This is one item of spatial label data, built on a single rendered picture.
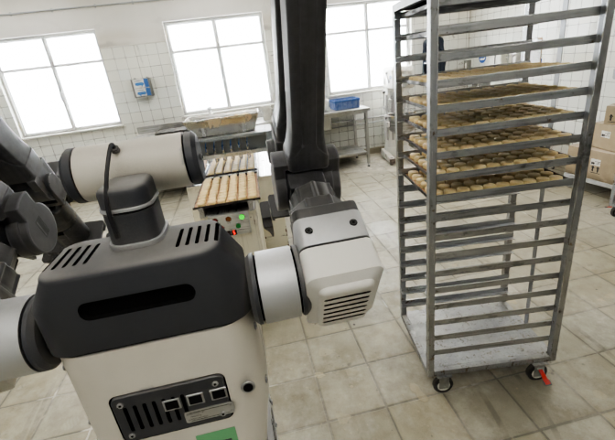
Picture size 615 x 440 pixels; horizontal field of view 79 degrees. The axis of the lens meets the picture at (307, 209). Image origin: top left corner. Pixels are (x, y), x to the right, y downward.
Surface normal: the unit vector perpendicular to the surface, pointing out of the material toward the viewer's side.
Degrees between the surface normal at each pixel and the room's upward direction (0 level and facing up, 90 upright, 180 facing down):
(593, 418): 0
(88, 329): 90
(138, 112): 90
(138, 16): 90
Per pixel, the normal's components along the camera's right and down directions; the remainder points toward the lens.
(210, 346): 0.18, 0.35
